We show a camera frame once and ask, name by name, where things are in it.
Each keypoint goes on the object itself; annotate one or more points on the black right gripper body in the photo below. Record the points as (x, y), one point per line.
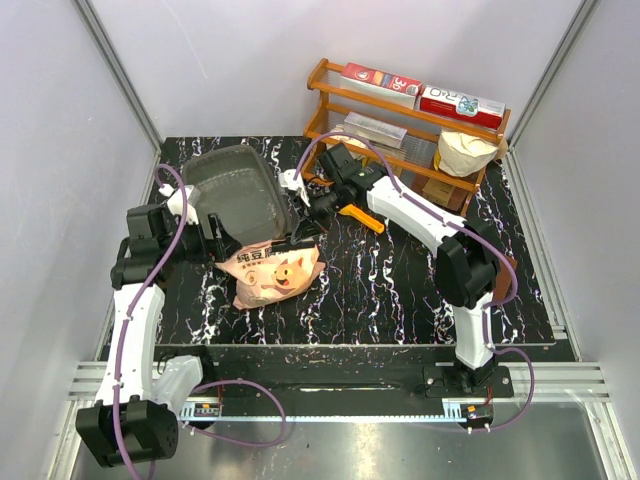
(323, 205)

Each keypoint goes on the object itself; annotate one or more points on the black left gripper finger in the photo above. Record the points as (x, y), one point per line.
(224, 245)
(213, 237)

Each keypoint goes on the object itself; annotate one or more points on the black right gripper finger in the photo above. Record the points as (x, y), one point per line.
(304, 225)
(297, 216)

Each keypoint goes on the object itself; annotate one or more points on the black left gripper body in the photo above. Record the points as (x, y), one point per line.
(192, 243)

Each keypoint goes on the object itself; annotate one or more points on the yellow plastic scoop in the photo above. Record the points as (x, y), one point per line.
(351, 210)

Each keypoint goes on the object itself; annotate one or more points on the pink cat litter bag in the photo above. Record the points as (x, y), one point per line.
(270, 272)

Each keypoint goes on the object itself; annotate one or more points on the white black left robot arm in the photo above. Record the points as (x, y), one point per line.
(135, 415)

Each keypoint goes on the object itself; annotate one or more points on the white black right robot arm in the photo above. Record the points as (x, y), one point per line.
(465, 267)

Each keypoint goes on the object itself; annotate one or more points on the grey plastic litter box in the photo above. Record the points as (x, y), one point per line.
(239, 186)

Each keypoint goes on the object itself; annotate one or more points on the silver grey flat box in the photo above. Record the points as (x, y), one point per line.
(374, 130)

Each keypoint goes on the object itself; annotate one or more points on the red white toothpaste box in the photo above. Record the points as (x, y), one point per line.
(385, 86)

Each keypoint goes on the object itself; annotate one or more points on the red white blue box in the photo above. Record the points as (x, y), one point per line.
(461, 106)

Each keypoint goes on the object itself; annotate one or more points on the white crumpled bag left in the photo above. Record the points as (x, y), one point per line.
(354, 145)

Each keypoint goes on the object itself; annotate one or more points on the orange wooden shelf rack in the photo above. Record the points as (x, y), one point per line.
(409, 141)

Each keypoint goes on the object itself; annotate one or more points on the white paper bag right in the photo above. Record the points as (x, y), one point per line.
(460, 154)

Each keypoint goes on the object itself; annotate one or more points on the brown scouring pad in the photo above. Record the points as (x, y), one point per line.
(503, 287)

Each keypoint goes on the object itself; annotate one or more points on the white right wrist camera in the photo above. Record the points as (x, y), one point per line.
(292, 181)

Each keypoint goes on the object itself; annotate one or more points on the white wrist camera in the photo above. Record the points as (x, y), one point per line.
(292, 181)
(182, 202)

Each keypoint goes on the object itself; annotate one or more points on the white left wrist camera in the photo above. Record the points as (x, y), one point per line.
(182, 202)

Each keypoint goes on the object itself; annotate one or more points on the aluminium rail frame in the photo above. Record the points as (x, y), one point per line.
(560, 424)

